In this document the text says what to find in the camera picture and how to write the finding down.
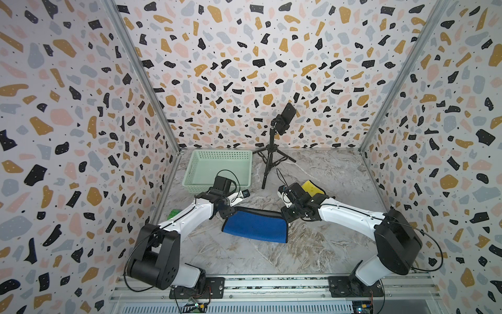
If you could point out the yellow grey dishcloth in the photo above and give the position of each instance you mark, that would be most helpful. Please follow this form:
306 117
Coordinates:
312 189

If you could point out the green circuit board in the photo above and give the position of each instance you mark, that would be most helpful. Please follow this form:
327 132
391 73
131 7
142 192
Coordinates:
194 307
361 307

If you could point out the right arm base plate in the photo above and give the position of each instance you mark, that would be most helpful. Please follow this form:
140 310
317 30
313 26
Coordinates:
351 287

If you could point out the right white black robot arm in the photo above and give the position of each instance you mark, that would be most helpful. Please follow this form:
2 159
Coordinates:
397 243

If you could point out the left green circuit board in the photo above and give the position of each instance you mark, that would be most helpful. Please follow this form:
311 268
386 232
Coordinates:
194 307

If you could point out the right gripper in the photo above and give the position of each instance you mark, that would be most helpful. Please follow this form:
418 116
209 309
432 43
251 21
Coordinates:
285 219

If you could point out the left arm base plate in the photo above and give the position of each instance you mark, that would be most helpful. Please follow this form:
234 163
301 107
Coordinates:
213 286

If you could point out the blue grey dishcloth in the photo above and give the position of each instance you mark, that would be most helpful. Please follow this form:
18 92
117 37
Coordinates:
257 224

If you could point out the black phone on tripod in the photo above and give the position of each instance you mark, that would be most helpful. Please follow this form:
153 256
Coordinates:
283 120

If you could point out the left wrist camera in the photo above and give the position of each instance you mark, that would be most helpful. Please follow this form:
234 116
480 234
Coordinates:
244 194

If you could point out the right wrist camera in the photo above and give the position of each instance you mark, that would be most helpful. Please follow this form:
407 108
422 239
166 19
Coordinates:
282 193

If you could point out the black tripod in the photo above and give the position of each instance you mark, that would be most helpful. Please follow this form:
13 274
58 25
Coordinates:
271 154

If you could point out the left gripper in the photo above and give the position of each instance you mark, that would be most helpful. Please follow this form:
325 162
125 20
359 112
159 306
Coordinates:
230 211

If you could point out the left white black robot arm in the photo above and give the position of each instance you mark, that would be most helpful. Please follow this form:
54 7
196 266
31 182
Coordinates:
155 259

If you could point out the small green block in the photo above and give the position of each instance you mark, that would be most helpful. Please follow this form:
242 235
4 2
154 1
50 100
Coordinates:
173 213

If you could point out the mint green plastic basket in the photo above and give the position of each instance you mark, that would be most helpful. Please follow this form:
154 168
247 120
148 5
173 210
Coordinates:
205 165

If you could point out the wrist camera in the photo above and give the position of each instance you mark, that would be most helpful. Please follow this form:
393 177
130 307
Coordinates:
244 194
282 193

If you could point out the right green circuit board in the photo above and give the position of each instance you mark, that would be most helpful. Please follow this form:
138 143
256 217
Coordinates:
361 307

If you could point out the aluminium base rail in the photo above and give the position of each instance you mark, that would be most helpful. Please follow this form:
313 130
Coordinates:
305 293

